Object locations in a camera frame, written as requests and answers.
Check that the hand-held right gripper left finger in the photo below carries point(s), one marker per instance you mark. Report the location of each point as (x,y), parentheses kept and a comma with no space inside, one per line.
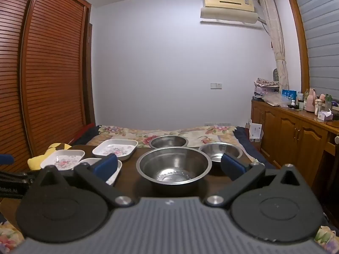
(106,165)

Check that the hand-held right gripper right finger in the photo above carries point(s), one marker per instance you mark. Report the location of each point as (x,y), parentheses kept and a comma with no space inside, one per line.
(233,167)

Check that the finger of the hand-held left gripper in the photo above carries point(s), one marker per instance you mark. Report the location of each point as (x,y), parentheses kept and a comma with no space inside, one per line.
(5,159)
(16,177)

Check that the white floral rectangular plate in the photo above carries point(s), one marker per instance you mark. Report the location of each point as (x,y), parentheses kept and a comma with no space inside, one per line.
(115,148)
(62,160)
(88,160)

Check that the small shallow steel bowl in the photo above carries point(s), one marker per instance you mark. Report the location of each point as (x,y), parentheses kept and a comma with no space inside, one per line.
(214,150)

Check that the large steel bowl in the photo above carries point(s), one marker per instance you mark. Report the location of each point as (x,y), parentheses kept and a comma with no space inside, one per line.
(172,166)

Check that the medium deep steel bowl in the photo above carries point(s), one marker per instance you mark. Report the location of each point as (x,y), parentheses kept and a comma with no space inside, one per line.
(168,140)

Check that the yellow plush toy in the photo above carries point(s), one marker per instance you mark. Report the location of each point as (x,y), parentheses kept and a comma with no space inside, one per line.
(34,162)

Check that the navy blue quilt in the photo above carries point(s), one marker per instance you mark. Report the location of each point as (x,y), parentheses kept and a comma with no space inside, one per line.
(242,137)

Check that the dark red cloth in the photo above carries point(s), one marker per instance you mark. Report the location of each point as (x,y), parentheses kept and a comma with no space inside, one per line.
(84,135)

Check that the floral bed blanket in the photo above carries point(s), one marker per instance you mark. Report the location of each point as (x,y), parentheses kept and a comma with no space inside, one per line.
(127,133)

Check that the white paper bag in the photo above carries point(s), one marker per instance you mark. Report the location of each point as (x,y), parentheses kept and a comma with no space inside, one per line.
(255,132)

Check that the wooden sideboard cabinet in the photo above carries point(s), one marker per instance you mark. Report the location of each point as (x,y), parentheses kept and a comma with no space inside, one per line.
(286,135)

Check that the clear plastic bag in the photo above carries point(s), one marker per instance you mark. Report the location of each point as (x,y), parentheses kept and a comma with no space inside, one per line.
(274,99)

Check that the small white bottle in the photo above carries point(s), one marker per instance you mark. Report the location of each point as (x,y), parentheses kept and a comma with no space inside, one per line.
(293,103)

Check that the blue box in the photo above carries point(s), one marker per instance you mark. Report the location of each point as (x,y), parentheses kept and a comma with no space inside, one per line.
(289,94)

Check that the wooden louvered wardrobe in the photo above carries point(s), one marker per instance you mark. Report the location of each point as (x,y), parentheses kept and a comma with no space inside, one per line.
(53,71)

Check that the pink thermos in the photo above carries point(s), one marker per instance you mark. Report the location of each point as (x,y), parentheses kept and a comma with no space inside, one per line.
(309,100)

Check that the grey fan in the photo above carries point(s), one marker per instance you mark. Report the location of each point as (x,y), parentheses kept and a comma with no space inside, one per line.
(276,74)

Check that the white tissue box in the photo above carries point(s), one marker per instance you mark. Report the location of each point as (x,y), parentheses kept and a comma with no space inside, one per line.
(325,116)

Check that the peach capped bottle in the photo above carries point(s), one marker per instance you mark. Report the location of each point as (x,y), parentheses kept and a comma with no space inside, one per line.
(319,103)

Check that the green bottle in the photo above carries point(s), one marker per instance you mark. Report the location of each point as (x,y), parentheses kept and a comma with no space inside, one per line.
(328,102)

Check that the cream curtain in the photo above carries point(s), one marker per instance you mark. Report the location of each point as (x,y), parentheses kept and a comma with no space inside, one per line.
(278,45)

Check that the grey window blind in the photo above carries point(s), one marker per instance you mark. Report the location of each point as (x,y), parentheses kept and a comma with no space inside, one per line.
(320,45)

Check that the beige air conditioner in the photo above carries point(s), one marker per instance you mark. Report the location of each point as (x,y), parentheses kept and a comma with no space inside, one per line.
(227,1)

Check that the white wall socket row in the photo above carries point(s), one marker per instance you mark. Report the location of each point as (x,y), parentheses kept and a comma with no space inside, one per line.
(217,124)

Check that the white wall switch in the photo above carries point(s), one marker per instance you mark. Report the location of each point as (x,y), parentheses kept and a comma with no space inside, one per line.
(216,85)

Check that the wooden window frame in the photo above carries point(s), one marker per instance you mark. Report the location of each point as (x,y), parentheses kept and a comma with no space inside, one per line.
(298,37)

